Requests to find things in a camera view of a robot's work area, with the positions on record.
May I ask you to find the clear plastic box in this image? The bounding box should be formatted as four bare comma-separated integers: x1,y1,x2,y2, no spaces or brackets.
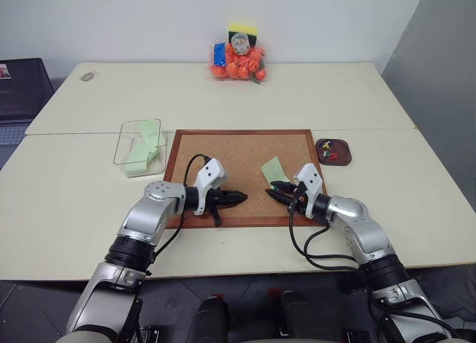
113,118,167,179

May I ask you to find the black laptop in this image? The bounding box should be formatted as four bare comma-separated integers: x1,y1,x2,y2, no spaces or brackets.
0,57,57,147

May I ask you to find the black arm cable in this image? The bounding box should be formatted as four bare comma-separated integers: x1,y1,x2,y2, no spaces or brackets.
286,203,364,273
152,154,209,259

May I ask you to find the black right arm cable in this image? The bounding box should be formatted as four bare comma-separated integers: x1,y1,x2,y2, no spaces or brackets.
286,203,364,273

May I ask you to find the clear round container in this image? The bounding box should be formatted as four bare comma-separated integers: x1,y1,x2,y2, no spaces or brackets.
230,33,251,57

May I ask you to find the single green sticky note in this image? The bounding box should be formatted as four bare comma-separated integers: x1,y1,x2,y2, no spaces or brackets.
260,156,289,185

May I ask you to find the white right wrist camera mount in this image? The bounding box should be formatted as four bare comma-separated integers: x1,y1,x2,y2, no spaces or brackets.
295,163,324,219

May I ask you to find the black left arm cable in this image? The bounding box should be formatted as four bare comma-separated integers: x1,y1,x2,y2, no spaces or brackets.
152,154,209,259

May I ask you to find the blue pack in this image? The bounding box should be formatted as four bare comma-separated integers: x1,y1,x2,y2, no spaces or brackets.
212,41,228,68

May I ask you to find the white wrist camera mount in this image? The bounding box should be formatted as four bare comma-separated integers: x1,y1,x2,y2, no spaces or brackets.
193,157,228,216
295,163,324,219

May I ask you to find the wood framed cork board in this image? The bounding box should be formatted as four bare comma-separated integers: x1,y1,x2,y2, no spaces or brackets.
162,129,329,229

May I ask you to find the yellow and black sponge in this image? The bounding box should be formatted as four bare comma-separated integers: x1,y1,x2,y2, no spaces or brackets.
227,22,260,47

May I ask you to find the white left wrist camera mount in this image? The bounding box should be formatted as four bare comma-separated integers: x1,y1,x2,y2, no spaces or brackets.
193,157,228,216

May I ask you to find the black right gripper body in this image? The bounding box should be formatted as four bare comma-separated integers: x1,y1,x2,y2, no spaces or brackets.
287,182,310,214

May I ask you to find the brown square tray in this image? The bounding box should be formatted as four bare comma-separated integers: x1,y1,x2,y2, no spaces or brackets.
315,137,353,168

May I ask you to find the bag of orange items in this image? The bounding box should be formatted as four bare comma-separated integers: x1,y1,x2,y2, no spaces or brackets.
207,41,268,85

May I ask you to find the dark rounded shape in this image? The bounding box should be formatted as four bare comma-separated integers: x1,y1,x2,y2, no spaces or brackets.
279,290,318,343
192,295,228,343

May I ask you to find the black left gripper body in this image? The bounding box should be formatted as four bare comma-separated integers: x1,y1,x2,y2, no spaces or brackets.
204,186,228,228

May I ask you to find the stack of green notes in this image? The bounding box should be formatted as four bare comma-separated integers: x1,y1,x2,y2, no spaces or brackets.
123,120,168,177

